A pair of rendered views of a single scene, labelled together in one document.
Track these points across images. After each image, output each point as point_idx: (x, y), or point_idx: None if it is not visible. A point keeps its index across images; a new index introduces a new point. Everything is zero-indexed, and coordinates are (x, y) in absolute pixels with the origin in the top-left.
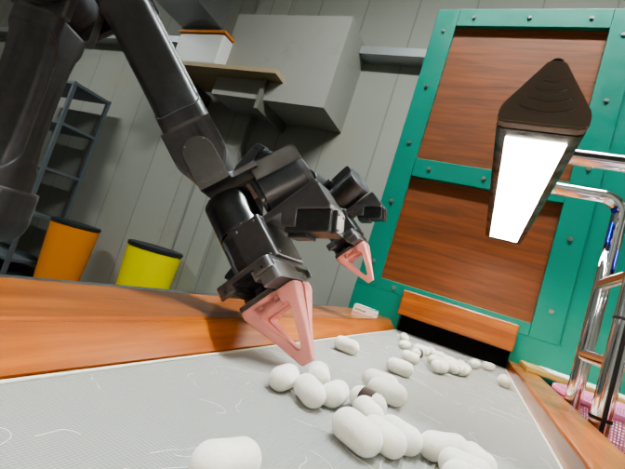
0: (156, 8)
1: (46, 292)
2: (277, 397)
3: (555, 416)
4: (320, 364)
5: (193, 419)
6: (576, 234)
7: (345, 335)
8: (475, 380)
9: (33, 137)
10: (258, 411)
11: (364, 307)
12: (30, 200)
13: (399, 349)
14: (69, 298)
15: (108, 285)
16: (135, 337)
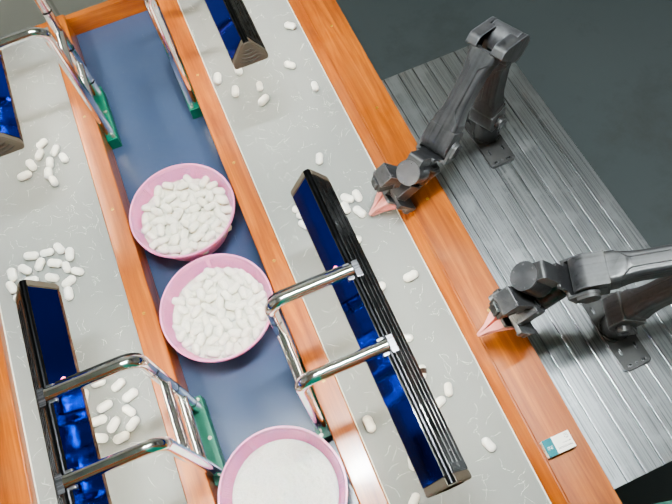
0: (497, 58)
1: (396, 136)
2: (351, 192)
3: (305, 313)
4: (359, 209)
5: (341, 164)
6: None
7: (459, 325)
8: (380, 395)
9: (483, 95)
10: (343, 181)
11: (555, 435)
12: (487, 119)
13: (443, 378)
14: (394, 141)
15: (627, 223)
16: (377, 157)
